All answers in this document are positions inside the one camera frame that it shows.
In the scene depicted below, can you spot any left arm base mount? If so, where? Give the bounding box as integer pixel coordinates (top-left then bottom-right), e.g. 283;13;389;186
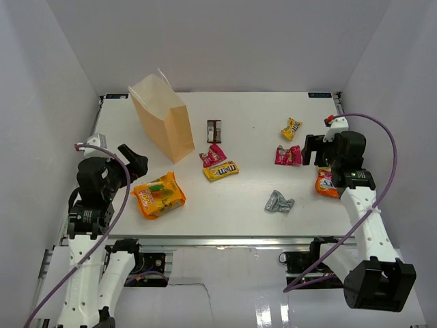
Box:
102;251;168;279

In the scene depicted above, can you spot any orange Skittles packet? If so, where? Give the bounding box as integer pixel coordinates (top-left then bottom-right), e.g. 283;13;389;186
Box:
315;167;339;198

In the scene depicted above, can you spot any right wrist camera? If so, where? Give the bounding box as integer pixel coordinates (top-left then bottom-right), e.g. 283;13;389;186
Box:
323;115;349;143

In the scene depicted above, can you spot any purple cable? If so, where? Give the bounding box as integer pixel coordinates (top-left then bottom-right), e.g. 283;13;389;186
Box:
23;143;132;328
282;113;399;294

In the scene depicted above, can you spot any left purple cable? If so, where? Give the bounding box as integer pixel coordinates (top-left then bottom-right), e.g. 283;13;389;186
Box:
23;143;132;328

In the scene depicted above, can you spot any aluminium front rail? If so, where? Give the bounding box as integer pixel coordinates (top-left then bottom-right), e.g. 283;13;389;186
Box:
61;235;359;249

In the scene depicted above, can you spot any small yellow M&M packet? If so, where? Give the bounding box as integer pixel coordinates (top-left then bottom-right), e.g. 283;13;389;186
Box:
281;118;302;141

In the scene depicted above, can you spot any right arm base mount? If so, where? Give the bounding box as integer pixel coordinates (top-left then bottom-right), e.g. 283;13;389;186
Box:
278;251;343;290

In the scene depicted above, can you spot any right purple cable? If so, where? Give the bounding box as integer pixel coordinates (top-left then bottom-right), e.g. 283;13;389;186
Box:
282;113;399;294

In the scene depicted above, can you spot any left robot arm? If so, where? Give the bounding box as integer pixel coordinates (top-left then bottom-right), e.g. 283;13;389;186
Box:
57;144;148;327

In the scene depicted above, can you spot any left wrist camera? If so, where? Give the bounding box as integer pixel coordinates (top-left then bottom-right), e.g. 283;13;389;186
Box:
83;133;108;159

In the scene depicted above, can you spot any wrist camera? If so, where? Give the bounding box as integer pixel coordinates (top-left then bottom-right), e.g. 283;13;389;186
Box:
83;133;108;159
323;115;349;143

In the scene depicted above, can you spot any large orange gummy bag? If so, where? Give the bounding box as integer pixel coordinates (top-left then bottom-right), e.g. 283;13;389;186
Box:
130;172;186;220

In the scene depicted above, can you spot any red candy packet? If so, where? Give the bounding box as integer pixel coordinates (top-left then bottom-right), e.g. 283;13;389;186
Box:
199;144;227;168
274;146;302;166

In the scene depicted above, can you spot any brown paper bag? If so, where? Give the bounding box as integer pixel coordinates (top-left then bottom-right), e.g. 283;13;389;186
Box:
128;71;195;163

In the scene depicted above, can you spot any brown chocolate bar wrapper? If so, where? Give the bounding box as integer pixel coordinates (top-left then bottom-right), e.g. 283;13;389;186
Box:
207;120;222;144

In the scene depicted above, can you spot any silver foil snack packet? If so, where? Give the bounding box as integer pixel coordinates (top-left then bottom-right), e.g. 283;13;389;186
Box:
264;190;295;213

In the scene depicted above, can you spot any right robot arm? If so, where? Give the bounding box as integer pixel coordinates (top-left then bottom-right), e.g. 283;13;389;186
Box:
302;131;417;312

